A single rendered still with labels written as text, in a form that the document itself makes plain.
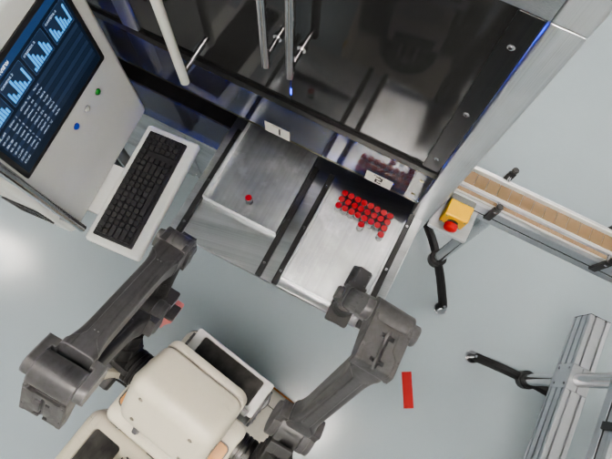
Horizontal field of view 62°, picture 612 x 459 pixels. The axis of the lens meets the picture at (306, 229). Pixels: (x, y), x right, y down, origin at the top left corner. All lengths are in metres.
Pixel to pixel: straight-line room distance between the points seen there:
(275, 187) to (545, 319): 1.58
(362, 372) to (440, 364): 1.64
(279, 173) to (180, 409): 0.87
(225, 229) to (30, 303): 1.35
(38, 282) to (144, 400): 1.72
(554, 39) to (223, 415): 0.87
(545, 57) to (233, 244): 1.04
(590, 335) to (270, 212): 1.26
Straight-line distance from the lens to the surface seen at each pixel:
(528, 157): 2.94
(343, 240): 1.60
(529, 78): 0.98
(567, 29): 0.89
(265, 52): 1.14
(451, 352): 2.54
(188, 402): 1.07
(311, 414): 1.06
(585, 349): 2.17
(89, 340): 0.92
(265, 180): 1.66
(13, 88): 1.35
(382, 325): 0.89
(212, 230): 1.62
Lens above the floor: 2.42
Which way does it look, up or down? 74 degrees down
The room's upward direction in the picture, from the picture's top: 6 degrees clockwise
